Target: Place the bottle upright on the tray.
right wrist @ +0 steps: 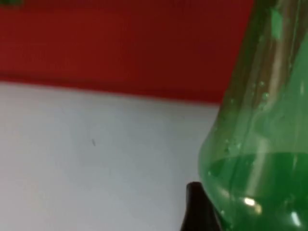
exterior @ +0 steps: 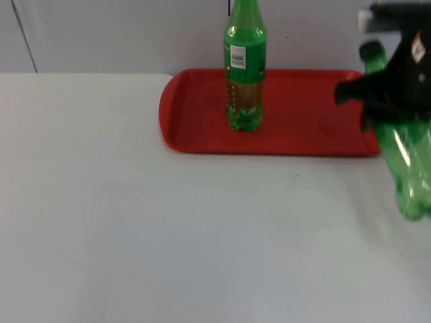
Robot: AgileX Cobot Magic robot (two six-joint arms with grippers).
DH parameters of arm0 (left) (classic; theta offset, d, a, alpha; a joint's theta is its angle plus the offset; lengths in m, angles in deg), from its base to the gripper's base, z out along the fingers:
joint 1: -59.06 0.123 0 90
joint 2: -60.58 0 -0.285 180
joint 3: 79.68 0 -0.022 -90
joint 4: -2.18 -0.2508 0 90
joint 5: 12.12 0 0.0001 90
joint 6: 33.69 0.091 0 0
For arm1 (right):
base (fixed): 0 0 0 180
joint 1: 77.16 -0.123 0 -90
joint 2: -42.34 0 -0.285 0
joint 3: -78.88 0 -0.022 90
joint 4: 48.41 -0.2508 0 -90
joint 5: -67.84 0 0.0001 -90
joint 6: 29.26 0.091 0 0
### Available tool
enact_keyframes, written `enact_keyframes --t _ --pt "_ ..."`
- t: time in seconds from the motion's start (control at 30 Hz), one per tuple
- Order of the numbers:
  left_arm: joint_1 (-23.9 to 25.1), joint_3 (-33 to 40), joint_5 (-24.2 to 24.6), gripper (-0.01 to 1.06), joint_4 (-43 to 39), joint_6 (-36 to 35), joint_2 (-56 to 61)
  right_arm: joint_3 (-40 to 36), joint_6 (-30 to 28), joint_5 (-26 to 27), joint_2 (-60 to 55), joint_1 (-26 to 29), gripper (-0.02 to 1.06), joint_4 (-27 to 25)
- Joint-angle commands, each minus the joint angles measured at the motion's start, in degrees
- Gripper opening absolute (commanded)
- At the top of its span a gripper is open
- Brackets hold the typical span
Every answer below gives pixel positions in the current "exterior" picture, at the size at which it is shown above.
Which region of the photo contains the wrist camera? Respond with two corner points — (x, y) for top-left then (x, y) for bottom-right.
(357, 1), (431, 35)

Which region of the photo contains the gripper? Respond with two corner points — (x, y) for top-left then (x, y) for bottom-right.
(334, 28), (431, 133)

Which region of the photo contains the green plastic bottle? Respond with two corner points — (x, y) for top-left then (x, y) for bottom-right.
(222, 0), (268, 133)
(358, 39), (431, 223)

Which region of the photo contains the red tray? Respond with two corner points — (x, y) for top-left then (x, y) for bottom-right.
(158, 68), (383, 157)

